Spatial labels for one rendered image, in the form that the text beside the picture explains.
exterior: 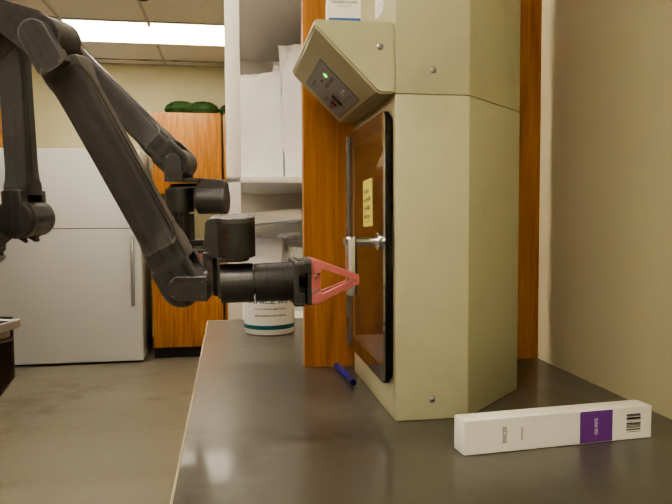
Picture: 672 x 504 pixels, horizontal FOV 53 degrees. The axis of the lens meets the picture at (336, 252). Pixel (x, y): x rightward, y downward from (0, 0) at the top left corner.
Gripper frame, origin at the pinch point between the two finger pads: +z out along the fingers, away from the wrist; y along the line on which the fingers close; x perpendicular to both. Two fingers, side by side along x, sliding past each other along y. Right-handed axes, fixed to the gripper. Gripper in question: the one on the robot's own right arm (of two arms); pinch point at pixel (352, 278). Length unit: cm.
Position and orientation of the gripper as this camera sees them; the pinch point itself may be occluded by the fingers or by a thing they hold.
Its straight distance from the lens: 100.7
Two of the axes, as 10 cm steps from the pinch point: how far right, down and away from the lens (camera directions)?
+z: 9.9, -0.3, 1.5
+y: -1.5, -0.5, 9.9
